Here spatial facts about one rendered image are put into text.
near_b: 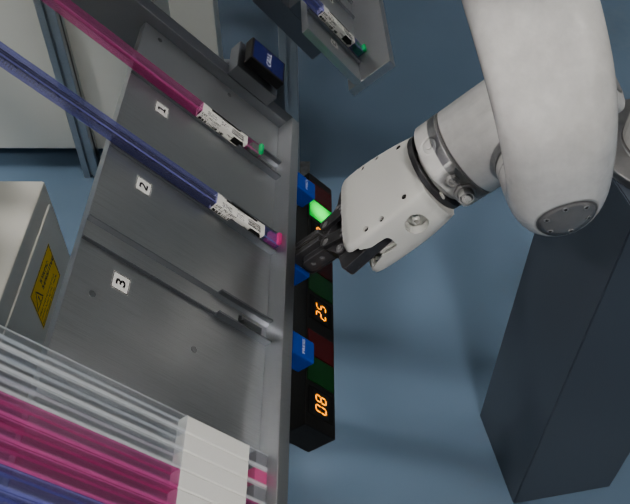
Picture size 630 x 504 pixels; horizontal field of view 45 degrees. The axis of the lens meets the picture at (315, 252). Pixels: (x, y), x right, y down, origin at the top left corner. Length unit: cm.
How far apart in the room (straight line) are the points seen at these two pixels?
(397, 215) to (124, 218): 23
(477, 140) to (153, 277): 28
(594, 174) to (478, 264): 119
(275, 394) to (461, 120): 27
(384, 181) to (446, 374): 90
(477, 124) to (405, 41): 182
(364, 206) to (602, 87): 25
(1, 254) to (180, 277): 36
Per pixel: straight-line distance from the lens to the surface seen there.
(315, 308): 78
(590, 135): 55
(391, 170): 70
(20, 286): 96
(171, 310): 62
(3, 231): 99
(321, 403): 72
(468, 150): 64
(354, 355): 156
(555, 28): 53
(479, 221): 185
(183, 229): 68
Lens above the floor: 127
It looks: 47 degrees down
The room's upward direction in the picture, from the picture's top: straight up
